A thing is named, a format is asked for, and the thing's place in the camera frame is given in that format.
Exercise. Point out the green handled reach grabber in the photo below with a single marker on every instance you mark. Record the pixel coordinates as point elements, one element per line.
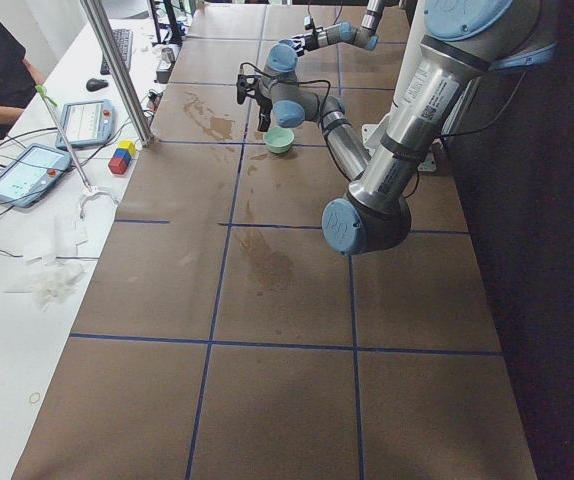
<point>89,190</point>

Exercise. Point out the green ceramic bowl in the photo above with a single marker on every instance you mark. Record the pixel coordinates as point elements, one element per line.
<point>278,140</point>

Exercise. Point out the aluminium frame post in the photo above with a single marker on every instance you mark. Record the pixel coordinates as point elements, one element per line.
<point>101,27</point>

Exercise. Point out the black keyboard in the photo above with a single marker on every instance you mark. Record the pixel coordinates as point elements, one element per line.
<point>123,39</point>

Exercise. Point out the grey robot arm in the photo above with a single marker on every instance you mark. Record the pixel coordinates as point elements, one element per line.
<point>451,43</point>
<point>363,36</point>

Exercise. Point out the far teach pendant tablet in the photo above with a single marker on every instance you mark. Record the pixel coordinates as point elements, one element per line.
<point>88,124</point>

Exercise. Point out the blue plastic cup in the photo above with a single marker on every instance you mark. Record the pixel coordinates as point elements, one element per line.
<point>295,45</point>

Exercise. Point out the white mounting pillar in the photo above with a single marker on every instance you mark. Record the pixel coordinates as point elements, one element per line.
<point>429,85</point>

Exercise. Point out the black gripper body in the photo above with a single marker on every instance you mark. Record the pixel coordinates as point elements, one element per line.
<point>308,42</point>
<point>264,106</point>

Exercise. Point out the black computer mouse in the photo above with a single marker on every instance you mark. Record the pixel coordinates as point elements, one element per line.
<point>94,84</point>

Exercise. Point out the crumpled white tissues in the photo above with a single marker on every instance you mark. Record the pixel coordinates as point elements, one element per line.
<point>50,266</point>

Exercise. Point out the teach pendant tablet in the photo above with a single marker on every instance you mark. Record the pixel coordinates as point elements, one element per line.
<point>88,124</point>
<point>32,174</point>

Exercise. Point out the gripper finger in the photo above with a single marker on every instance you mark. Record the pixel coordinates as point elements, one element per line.
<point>264,121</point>

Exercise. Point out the near teach pendant tablet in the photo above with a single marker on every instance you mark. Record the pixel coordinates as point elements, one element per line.
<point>32,174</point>

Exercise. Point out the steel tumbler cup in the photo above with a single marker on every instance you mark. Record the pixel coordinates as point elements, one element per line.
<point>168,55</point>

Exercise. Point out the red blue yellow blocks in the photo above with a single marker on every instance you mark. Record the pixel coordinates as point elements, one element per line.
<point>122,157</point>

